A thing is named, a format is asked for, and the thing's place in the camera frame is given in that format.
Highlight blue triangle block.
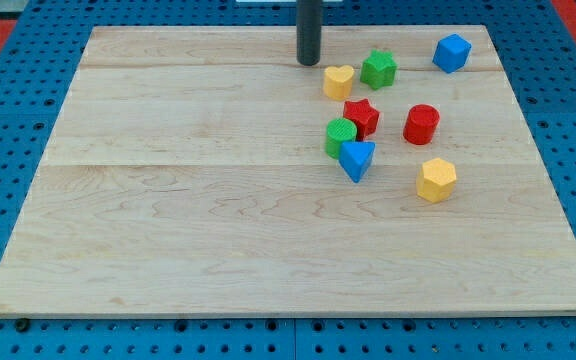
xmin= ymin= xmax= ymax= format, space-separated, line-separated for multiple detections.
xmin=339 ymin=141 xmax=376 ymax=183

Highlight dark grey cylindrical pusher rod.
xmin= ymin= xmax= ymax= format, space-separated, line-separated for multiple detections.
xmin=296 ymin=0 xmax=323 ymax=66

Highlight yellow hexagon block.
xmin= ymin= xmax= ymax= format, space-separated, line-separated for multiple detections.
xmin=416 ymin=158 xmax=457 ymax=203

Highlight green cylinder block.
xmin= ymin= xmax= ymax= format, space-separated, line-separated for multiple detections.
xmin=325 ymin=117 xmax=357 ymax=159

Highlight light wooden board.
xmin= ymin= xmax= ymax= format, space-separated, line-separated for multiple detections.
xmin=0 ymin=25 xmax=576 ymax=319

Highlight yellow heart block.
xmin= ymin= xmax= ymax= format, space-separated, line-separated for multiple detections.
xmin=323 ymin=65 xmax=355 ymax=101

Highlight red cylinder block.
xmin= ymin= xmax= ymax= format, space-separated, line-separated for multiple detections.
xmin=403 ymin=104 xmax=440 ymax=145

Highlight green star block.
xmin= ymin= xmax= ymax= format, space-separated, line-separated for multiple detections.
xmin=360 ymin=49 xmax=398 ymax=90

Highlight red star block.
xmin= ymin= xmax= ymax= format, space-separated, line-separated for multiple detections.
xmin=343 ymin=99 xmax=381 ymax=141

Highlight blue cube block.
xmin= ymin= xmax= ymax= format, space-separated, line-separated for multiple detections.
xmin=432 ymin=34 xmax=472 ymax=73

